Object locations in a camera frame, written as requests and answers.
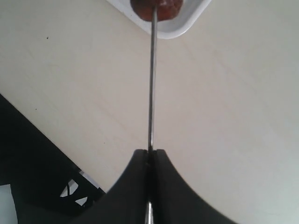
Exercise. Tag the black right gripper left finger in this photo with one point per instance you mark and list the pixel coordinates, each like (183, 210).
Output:
(125, 203)

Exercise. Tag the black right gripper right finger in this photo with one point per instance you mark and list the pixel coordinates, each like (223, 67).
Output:
(174, 201)

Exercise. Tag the thin metal skewer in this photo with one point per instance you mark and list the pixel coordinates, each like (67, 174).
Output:
(153, 61)

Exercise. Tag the reddish-brown meatball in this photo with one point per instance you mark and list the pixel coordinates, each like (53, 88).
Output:
(166, 9)

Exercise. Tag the white rectangular plastic tray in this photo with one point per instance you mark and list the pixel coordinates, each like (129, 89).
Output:
(189, 13)

